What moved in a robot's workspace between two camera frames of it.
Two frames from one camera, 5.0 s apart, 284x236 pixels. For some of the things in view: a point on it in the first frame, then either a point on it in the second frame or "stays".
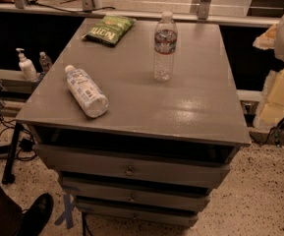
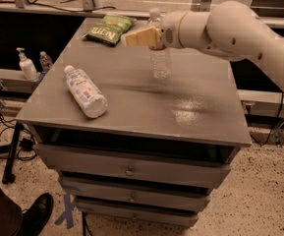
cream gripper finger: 266,40 -> 168,34
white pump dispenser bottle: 27,66 stays
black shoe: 35,216 stays
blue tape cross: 67,215 stays
